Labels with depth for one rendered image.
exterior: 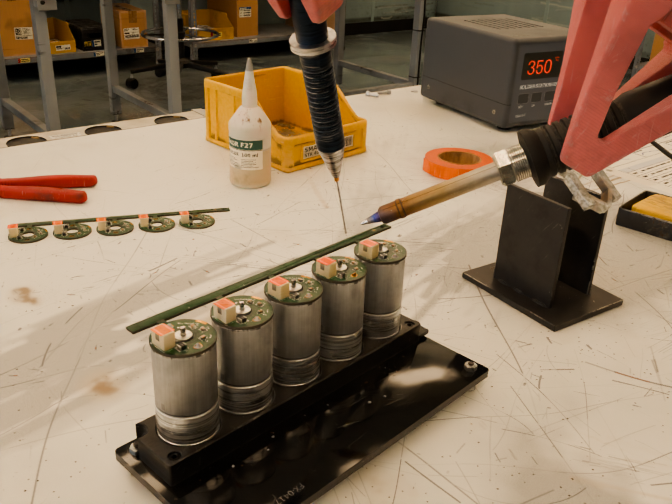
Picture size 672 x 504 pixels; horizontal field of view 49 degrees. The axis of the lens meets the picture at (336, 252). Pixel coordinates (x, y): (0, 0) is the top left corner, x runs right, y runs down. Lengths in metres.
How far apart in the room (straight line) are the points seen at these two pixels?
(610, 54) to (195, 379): 0.19
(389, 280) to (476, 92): 0.49
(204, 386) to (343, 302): 0.08
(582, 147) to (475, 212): 0.28
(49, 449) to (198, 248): 0.20
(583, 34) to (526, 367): 0.17
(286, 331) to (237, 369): 0.03
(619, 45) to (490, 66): 0.51
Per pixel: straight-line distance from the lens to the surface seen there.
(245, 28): 4.98
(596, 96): 0.29
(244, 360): 0.29
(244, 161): 0.58
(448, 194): 0.31
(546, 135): 0.31
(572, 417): 0.36
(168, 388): 0.28
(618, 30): 0.28
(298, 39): 0.25
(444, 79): 0.85
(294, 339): 0.31
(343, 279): 0.32
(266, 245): 0.49
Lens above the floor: 0.96
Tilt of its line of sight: 26 degrees down
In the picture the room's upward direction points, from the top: 3 degrees clockwise
